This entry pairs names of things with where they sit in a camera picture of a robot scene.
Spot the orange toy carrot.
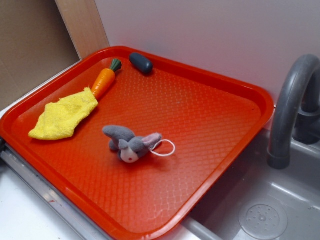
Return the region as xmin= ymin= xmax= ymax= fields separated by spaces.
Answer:
xmin=91 ymin=58 xmax=122 ymax=101

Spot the red plastic tray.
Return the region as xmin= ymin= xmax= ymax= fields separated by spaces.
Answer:
xmin=0 ymin=47 xmax=274 ymax=240

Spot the metal edge rail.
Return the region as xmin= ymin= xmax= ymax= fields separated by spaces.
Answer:
xmin=0 ymin=145 xmax=110 ymax=240

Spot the dark gray oblong object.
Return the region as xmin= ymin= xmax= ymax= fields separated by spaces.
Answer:
xmin=129 ymin=52 xmax=154 ymax=74

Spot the gray plush bunny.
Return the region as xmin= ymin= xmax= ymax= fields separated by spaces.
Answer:
xmin=102 ymin=125 xmax=176 ymax=164

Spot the yellow cloth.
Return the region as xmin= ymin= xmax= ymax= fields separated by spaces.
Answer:
xmin=28 ymin=87 xmax=98 ymax=141

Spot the gray toy faucet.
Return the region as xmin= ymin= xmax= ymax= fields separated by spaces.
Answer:
xmin=267 ymin=54 xmax=320 ymax=170

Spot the gray plastic sink basin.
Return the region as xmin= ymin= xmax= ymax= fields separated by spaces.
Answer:
xmin=181 ymin=128 xmax=320 ymax=240

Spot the wooden board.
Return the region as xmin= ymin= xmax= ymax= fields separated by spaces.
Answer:
xmin=55 ymin=0 xmax=110 ymax=60

